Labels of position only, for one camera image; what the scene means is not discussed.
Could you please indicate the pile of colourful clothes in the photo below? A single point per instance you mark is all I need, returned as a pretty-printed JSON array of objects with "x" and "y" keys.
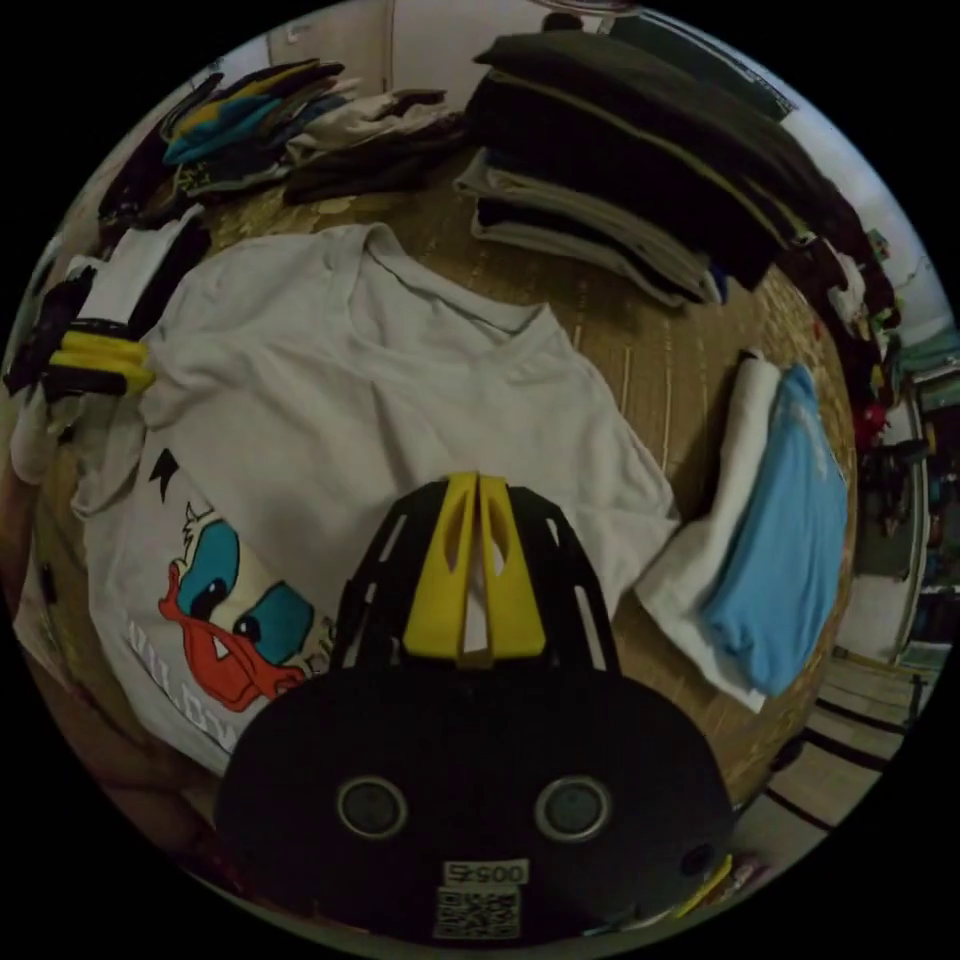
[{"x": 270, "y": 127}]

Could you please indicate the pile of dark folded clothes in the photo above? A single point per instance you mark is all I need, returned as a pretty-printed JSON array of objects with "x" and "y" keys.
[{"x": 637, "y": 165}]

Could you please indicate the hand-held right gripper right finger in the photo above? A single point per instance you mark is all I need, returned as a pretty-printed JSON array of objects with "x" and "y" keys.
[{"x": 517, "y": 600}]

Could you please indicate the beige duck print long sleeve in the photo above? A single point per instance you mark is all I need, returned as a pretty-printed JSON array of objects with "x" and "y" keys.
[{"x": 390, "y": 390}]

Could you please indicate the pile of blue white clothes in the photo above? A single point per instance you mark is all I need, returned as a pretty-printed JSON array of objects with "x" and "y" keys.
[{"x": 780, "y": 540}]

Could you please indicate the person's left hand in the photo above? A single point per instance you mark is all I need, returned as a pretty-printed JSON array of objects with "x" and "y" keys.
[{"x": 41, "y": 439}]

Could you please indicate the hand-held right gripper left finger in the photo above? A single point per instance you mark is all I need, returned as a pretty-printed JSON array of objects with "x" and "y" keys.
[{"x": 435, "y": 592}]

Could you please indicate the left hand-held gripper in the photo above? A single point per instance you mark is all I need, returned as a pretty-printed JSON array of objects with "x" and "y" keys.
[{"x": 71, "y": 296}]

